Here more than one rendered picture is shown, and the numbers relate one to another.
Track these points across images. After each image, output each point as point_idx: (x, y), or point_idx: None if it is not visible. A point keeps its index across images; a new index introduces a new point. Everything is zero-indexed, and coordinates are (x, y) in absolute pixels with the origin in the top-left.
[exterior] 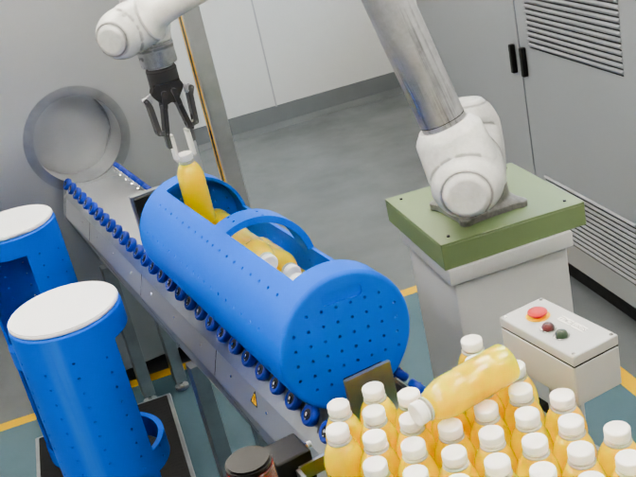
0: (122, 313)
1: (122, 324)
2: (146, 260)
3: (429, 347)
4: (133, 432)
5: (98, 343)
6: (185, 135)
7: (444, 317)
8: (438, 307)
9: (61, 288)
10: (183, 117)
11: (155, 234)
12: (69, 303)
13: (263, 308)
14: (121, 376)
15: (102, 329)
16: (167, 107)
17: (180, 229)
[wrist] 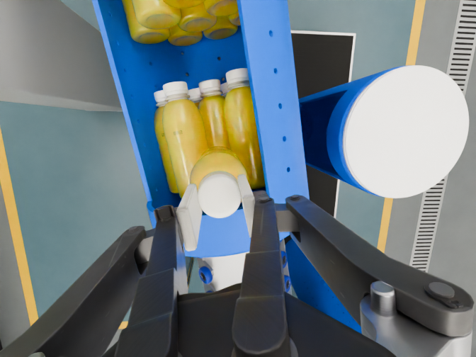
0: (338, 112)
1: (338, 105)
2: (282, 253)
3: (74, 95)
4: (316, 93)
5: (369, 76)
6: (197, 229)
7: (23, 15)
8: (19, 26)
9: (397, 192)
10: (180, 250)
11: (301, 132)
12: (399, 140)
13: None
14: (334, 90)
15: (367, 78)
16: (246, 254)
17: (278, 28)
